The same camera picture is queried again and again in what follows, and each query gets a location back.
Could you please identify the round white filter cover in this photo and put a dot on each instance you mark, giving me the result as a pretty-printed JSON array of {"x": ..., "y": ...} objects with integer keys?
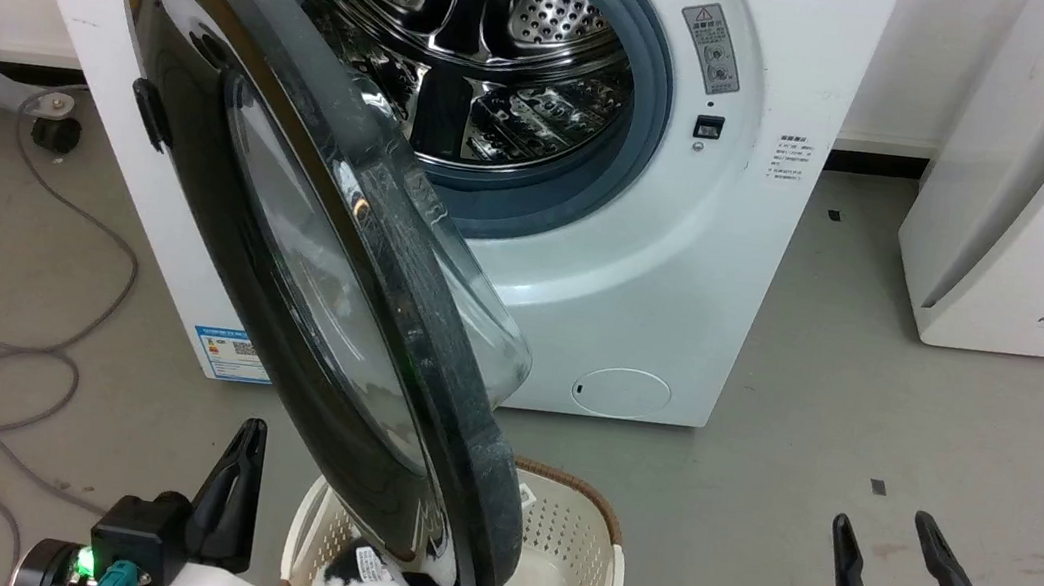
[{"x": 622, "y": 393}]

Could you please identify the black caster wheel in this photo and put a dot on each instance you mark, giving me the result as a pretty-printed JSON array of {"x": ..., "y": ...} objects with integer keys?
[{"x": 57, "y": 135}]

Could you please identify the black round glass washer door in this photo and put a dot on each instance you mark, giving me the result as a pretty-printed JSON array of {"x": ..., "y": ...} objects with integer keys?
[{"x": 193, "y": 189}]

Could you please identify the blue energy label sticker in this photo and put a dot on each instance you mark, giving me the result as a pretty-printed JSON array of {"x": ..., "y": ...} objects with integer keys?
[{"x": 226, "y": 357}]

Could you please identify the white front-load washing machine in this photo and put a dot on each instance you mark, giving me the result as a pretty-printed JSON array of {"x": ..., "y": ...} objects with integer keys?
[{"x": 686, "y": 274}]

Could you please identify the grey rubber door gasket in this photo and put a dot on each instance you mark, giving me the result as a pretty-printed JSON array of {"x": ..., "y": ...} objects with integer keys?
[{"x": 650, "y": 98}]

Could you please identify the steel perforated washer drum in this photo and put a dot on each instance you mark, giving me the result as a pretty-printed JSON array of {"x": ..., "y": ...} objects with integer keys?
[{"x": 520, "y": 81}]

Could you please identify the cream perforated laundry basket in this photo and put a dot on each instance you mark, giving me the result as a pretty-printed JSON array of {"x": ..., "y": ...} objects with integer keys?
[{"x": 569, "y": 562}]

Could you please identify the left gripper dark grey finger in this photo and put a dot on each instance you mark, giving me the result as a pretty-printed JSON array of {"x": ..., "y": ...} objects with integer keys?
[{"x": 230, "y": 517}]

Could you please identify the grey warning sticker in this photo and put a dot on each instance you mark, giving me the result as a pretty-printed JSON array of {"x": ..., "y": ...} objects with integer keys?
[{"x": 712, "y": 48}]

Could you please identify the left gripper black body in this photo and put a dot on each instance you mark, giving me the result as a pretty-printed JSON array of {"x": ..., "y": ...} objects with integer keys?
[{"x": 142, "y": 536}]

